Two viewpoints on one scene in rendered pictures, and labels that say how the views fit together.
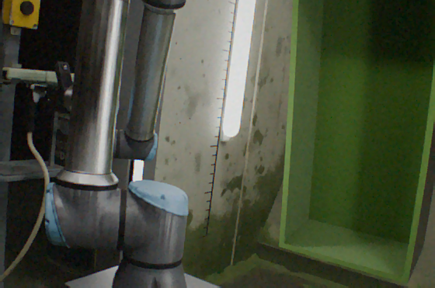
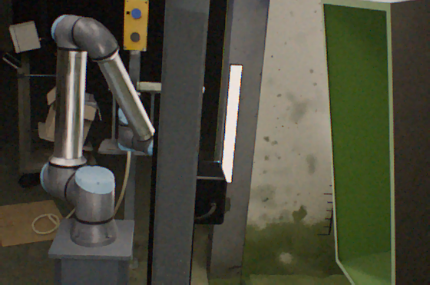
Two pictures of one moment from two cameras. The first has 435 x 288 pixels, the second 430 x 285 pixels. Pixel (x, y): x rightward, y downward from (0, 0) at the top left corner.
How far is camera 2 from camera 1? 1.65 m
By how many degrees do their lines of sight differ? 50
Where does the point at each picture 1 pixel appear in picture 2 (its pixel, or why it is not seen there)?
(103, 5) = (59, 61)
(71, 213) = (47, 177)
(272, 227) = not seen: outside the picture
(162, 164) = (261, 160)
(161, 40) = (110, 78)
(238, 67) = not seen: hidden behind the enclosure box
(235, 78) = not seen: hidden behind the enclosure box
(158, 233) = (79, 200)
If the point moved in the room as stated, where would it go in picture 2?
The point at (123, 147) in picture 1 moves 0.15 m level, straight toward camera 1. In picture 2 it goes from (134, 144) to (107, 150)
